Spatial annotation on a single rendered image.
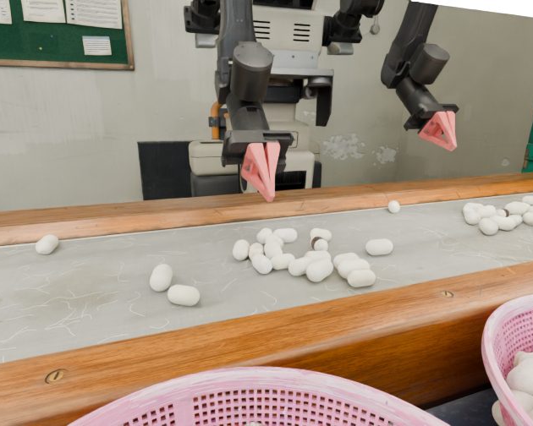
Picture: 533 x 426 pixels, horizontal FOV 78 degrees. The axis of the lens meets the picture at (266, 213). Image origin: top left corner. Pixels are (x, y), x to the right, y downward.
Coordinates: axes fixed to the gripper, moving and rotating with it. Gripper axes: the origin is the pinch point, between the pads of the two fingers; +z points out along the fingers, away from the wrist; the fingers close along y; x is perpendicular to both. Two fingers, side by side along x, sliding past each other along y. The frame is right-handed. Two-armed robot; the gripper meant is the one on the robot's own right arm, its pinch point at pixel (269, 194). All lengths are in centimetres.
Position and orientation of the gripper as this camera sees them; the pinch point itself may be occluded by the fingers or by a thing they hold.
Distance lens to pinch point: 45.3
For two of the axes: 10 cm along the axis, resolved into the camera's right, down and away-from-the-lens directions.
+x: -2.2, 5.5, 8.1
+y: 9.5, -0.7, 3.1
